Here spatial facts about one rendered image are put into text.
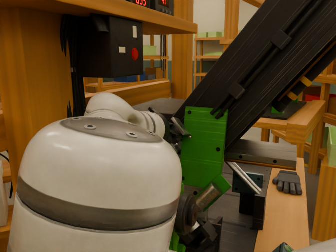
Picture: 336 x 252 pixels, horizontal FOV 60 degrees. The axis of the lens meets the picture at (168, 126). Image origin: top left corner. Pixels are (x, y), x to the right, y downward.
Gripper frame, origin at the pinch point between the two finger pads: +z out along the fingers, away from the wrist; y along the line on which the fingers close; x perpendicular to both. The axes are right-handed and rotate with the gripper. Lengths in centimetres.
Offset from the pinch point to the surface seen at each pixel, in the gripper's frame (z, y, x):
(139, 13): -2.7, 31.0, -12.4
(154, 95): 55, 35, 13
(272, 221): 27.0, -35.6, -1.8
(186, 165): 2.9, -8.6, 3.2
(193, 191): 4.5, -15.2, 6.3
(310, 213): 231, -81, 4
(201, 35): 850, 425, -30
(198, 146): 2.8, -6.7, -2.5
